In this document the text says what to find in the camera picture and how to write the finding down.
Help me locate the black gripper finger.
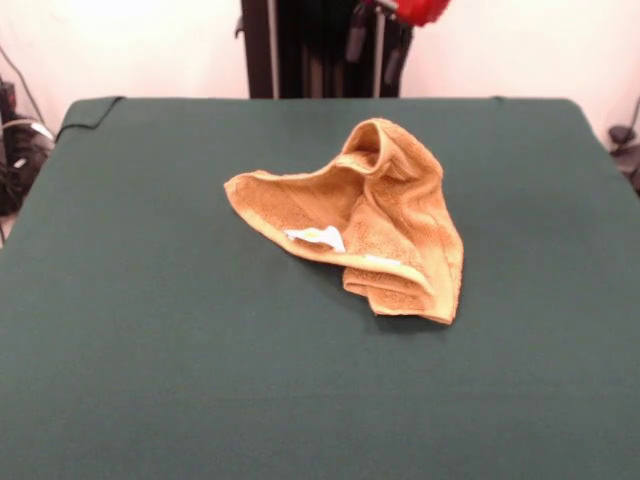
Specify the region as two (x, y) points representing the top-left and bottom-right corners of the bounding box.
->
(384, 22), (409, 85)
(344, 13), (367, 64)

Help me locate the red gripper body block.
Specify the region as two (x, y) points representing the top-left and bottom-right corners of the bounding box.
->
(355, 0), (454, 27)

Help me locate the tan terry towel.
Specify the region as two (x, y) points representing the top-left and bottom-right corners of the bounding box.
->
(222, 117), (466, 326)

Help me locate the dark green table cloth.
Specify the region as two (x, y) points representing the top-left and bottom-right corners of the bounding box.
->
(0, 96), (640, 480)

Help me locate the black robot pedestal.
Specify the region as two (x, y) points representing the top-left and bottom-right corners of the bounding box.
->
(234, 0), (416, 100)

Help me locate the dark cable clump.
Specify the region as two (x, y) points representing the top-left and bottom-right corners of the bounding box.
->
(607, 124), (640, 196)

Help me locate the black and white cable bundle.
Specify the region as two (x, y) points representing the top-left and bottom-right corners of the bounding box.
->
(0, 44), (57, 216)

